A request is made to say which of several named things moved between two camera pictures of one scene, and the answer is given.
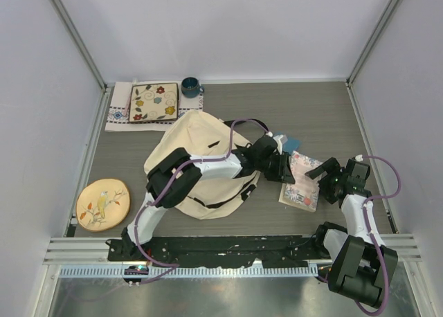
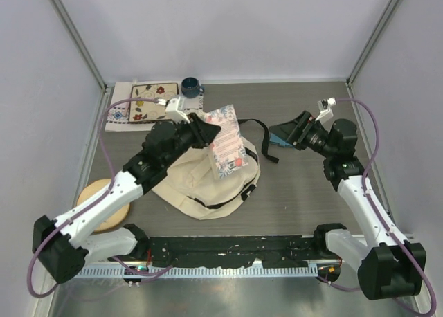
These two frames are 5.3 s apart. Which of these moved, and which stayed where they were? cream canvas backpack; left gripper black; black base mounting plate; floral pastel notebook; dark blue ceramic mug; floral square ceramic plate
Moved: cream canvas backpack; left gripper black; floral pastel notebook
Stayed: dark blue ceramic mug; black base mounting plate; floral square ceramic plate
